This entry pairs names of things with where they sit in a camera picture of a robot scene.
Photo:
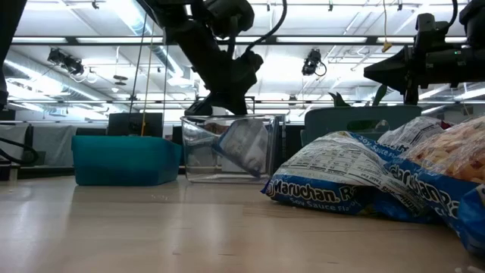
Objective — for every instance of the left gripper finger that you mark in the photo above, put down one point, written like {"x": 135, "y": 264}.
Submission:
{"x": 201, "y": 110}

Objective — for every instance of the clear plastic bin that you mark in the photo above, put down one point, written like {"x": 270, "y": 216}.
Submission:
{"x": 201, "y": 163}

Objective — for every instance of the blue Maruchan noodle pack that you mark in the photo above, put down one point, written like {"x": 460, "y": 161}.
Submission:
{"x": 447, "y": 159}
{"x": 333, "y": 178}
{"x": 246, "y": 148}

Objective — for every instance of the black ceiling-mounted camera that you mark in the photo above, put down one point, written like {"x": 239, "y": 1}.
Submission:
{"x": 311, "y": 62}
{"x": 66, "y": 62}

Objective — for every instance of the black flat monitor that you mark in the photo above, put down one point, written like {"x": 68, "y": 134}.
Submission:
{"x": 125, "y": 124}

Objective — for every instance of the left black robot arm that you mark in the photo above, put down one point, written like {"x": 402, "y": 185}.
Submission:
{"x": 204, "y": 49}

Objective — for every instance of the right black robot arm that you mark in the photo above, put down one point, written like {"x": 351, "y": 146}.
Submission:
{"x": 454, "y": 60}

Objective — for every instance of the red Maruchan noodle pack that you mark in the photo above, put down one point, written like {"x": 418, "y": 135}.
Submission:
{"x": 413, "y": 132}

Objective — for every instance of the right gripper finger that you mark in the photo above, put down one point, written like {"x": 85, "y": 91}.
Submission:
{"x": 390, "y": 72}

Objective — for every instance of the yellow hanging plug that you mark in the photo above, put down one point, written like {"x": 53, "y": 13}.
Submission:
{"x": 386, "y": 46}

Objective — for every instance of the grey fabric cover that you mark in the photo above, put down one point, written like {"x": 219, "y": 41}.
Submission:
{"x": 57, "y": 146}

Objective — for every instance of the green artificial plant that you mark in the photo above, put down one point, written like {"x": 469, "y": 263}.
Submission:
{"x": 339, "y": 100}

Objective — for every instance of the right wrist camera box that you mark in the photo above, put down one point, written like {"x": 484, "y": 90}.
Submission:
{"x": 425, "y": 30}

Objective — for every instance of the teal plastic bin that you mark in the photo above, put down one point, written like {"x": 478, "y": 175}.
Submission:
{"x": 125, "y": 161}

